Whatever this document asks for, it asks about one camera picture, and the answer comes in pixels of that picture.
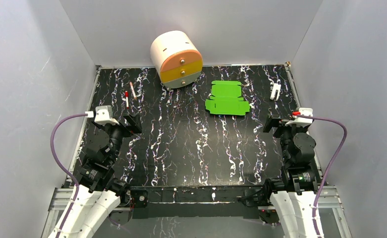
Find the green paper box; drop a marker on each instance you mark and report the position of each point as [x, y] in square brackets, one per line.
[226, 99]

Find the small white plastic clip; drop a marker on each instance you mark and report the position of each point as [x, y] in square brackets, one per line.
[275, 92]

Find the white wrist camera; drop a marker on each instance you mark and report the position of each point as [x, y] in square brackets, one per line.
[102, 115]
[302, 117]

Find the red capped marker pen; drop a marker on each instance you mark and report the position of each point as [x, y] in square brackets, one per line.
[126, 99]

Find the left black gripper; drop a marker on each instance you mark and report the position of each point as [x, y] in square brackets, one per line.
[127, 126]

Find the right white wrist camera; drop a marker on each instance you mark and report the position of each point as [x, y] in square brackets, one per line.
[302, 117]

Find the round three-drawer storage cabinet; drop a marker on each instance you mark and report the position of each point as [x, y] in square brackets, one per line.
[176, 59]

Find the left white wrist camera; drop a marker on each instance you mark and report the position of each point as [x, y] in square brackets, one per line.
[102, 115]

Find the pink marker pen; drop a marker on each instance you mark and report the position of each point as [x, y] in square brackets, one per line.
[133, 90]

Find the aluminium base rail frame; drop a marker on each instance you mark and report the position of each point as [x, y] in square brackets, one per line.
[142, 197]

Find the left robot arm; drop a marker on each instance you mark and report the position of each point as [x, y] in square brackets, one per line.
[96, 192]

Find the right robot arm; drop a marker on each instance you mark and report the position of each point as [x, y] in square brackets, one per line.
[294, 194]

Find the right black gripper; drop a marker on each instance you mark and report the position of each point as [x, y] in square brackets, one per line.
[273, 120]

